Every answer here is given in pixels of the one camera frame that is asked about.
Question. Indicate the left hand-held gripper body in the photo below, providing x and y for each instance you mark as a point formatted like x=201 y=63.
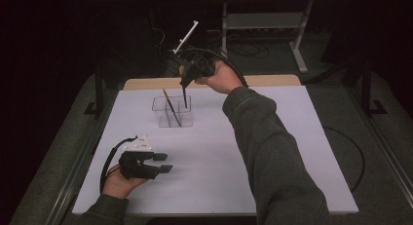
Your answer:
x=136 y=160

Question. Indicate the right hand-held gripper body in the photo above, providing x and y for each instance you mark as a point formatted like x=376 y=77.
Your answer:
x=198 y=64

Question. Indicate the round tip makeup brush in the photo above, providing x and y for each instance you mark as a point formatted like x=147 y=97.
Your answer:
x=185 y=100

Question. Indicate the clear plastic organizer box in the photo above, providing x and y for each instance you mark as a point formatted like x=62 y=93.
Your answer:
x=185 y=116

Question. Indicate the person's right hand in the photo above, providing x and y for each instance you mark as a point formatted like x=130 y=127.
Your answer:
x=224 y=79

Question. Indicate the person's left hand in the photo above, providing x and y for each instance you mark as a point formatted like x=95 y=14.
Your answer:
x=118 y=186

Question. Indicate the white board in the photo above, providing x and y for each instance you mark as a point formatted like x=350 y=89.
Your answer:
x=201 y=173

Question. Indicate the black stand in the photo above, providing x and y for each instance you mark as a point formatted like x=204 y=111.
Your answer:
x=98 y=95
x=368 y=88

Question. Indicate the metal rail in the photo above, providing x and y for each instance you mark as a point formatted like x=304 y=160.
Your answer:
x=78 y=173
x=386 y=147

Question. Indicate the white metal frame desk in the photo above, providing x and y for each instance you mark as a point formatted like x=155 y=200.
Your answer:
x=266 y=20

